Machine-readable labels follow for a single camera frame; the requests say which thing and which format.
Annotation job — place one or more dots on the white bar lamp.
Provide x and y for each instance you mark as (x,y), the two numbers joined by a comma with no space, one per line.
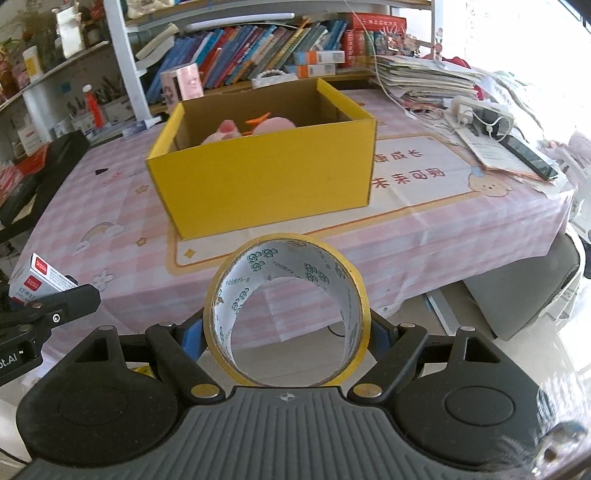
(240,19)

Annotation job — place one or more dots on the red book box set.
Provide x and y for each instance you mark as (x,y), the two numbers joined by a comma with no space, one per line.
(369,32)

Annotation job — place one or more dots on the yellow tape roll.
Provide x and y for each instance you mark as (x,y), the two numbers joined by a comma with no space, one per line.
(286,261)

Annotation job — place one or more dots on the thick beige book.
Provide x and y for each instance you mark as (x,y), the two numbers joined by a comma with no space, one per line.
(157,44)

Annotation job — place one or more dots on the row of colourful books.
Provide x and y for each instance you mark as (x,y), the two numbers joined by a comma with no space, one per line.
(240,50)

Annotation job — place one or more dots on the pink checkered tablecloth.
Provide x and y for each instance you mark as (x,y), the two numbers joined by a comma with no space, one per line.
(115,207)

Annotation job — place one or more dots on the white power strip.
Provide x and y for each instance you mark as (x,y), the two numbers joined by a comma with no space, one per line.
(480,110)

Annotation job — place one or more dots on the red envelopes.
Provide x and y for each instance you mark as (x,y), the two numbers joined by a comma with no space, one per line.
(10,182)

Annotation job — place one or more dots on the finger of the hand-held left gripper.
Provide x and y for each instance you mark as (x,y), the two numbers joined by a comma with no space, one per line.
(69,299)

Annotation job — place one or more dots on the yellow cardboard box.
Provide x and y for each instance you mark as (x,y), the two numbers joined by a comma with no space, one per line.
(277,180)

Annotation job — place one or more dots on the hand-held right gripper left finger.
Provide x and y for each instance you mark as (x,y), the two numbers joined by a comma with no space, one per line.
(194,340)

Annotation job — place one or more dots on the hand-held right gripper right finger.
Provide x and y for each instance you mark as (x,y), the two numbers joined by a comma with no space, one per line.
(376,336)

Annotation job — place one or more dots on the cream quilted handbag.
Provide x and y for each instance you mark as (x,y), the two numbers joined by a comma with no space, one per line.
(147,7)

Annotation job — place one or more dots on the small spray bottle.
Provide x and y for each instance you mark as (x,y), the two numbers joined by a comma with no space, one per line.
(138,127)

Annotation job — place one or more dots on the orange white carton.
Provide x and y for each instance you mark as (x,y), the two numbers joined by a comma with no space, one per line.
(316,70)
(323,57)

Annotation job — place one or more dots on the red flat box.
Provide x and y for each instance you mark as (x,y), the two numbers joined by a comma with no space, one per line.
(33,159)

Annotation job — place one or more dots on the black flat device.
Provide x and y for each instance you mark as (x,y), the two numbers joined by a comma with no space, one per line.
(60,152)

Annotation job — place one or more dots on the white quilted purse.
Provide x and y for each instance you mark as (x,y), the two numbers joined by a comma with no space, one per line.
(272,81)

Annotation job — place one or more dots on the grey chair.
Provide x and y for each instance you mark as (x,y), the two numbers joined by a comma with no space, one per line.
(517,290)

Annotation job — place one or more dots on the paper booklet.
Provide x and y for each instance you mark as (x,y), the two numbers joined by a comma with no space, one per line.
(489,152)

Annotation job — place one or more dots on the pink cylindrical container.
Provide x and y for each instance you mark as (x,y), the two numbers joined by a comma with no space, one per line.
(189,83)

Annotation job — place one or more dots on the white glossy bag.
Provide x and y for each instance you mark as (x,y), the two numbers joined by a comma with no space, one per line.
(70,34)

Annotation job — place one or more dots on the black smartphone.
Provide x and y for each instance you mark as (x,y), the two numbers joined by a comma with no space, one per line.
(531,158)

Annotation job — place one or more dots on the white pen holder box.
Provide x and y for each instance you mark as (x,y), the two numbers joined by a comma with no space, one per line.
(81,123)
(117,110)

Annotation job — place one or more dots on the white plastic jar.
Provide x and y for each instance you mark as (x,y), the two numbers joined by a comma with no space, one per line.
(30,64)

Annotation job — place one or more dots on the stack of papers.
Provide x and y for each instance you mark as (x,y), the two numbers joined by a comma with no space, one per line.
(425,81)

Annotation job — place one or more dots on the small white carton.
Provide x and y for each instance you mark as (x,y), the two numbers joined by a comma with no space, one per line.
(37,277)

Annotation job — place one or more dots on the colourful flower ornament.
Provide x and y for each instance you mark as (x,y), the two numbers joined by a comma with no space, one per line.
(401,44)

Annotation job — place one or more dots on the white wooden bookshelf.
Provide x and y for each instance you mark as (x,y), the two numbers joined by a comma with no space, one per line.
(124,60)

